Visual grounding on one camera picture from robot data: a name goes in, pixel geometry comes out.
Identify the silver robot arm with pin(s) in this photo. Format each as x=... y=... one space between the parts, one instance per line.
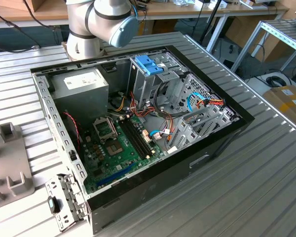
x=79 y=22

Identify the metal disk bay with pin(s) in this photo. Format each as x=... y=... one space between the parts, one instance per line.
x=187 y=133

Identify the white board connector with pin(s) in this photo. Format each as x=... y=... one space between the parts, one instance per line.
x=146 y=136

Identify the black RAM slot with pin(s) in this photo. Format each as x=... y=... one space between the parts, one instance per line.
x=141 y=136
x=134 y=139
x=131 y=140
x=138 y=137

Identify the CPU socket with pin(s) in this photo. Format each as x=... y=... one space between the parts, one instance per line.
x=114 y=149

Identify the green motherboard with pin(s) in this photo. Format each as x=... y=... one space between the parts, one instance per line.
x=124 y=164

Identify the blue plastic bay latch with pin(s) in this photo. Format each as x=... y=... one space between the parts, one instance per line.
x=148 y=65

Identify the perforated metal drive cage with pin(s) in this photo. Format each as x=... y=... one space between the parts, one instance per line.
x=197 y=85

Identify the black plastic case latch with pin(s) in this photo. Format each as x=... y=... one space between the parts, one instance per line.
x=111 y=68

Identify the blue expansion slot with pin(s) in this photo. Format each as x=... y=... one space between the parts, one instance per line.
x=116 y=174

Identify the grey power supply unit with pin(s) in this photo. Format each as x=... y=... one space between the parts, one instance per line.
x=81 y=103

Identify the black grey PC case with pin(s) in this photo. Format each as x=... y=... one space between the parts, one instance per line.
x=162 y=187

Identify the black tripod pole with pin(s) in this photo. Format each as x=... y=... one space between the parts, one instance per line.
x=212 y=19

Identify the black retainer latch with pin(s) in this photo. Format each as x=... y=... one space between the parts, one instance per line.
x=53 y=205

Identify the large brown cardboard box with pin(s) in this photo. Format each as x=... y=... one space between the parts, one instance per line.
x=249 y=32

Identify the cardboard box with labels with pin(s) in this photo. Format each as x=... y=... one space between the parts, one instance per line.
x=286 y=103

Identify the grey parts rack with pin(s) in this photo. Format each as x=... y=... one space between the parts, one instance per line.
x=12 y=158

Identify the metal slat rack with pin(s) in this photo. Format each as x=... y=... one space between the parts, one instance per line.
x=281 y=32

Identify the small brown cardboard box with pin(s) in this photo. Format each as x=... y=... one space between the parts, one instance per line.
x=14 y=3

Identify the black chassis switch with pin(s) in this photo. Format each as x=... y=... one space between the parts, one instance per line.
x=72 y=155

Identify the metal card retainer bracket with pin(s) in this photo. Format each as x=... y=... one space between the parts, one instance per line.
x=69 y=195

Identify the wooden desk white frame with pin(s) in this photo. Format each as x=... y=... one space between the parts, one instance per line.
x=236 y=10

